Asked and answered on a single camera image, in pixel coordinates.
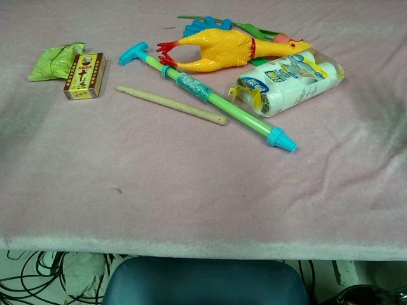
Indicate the green crumpled packet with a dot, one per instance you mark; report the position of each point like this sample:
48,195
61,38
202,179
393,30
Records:
52,62

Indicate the yellow rubber chicken toy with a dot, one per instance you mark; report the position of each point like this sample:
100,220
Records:
222,47

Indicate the pale wooden stick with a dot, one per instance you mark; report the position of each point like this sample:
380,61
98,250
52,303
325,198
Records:
171,103

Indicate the pink fleece table cloth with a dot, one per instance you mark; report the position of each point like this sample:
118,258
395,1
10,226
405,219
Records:
190,190

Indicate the white roll pack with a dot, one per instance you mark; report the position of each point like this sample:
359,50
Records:
286,92

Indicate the green blue water squirter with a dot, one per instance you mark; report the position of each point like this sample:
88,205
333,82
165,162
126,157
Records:
222,101

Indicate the blue hand clapper toy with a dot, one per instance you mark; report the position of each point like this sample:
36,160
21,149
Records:
210,22

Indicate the yellow red spice box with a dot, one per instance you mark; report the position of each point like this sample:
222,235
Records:
84,77

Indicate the artificial pink tulip flower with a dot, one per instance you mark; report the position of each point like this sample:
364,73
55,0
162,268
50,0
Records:
281,38

